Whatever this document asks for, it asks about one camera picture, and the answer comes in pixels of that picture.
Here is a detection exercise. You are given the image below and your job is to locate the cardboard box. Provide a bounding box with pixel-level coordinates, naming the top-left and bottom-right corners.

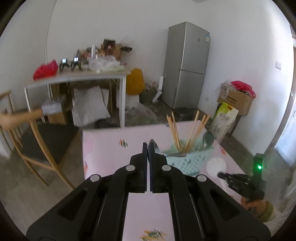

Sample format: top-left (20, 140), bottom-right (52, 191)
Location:
top-left (217, 90), bottom-right (254, 115)

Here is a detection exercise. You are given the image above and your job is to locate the white green rice bag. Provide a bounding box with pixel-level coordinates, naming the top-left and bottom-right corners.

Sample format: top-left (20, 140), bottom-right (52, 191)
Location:
top-left (210, 102), bottom-right (239, 143)

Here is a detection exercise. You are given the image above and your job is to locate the person right hand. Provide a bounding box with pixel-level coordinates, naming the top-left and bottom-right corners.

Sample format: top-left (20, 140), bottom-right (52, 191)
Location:
top-left (241, 197), bottom-right (267, 217)

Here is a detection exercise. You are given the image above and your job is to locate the white metal side table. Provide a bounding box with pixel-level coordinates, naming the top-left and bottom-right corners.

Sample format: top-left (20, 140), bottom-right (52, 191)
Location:
top-left (23, 69), bottom-right (132, 129)

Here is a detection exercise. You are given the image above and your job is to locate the red plastic bag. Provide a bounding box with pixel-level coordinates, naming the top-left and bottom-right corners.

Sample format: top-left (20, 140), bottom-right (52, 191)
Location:
top-left (33, 59), bottom-right (58, 81)

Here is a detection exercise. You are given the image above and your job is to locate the yellow plastic bag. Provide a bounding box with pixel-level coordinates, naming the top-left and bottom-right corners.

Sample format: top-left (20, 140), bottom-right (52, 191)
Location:
top-left (126, 68), bottom-right (145, 95)

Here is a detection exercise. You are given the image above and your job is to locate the mint green utensil basket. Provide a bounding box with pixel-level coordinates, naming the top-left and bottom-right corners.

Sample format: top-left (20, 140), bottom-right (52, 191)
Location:
top-left (166, 138), bottom-right (214, 176)

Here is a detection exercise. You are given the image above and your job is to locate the silver refrigerator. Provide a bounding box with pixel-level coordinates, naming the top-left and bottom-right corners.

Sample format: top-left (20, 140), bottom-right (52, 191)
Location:
top-left (161, 22), bottom-right (210, 109)

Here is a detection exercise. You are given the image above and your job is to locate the wooden chair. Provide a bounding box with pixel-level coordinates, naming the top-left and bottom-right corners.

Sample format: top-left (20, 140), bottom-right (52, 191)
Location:
top-left (0, 90), bottom-right (79, 190)

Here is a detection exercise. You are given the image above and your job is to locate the wooden chopstick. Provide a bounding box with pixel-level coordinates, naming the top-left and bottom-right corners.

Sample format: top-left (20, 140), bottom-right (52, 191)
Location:
top-left (184, 110), bottom-right (199, 153)
top-left (188, 114), bottom-right (207, 151)
top-left (166, 114), bottom-right (179, 151)
top-left (189, 115), bottom-right (211, 151)
top-left (171, 111), bottom-right (181, 152)

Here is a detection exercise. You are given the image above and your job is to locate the white plastic sack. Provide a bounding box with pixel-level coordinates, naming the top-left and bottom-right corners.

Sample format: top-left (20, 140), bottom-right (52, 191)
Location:
top-left (72, 86), bottom-right (111, 127)

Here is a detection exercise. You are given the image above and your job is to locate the white ceramic spoon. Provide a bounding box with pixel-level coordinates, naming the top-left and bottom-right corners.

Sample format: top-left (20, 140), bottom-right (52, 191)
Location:
top-left (206, 157), bottom-right (227, 177)

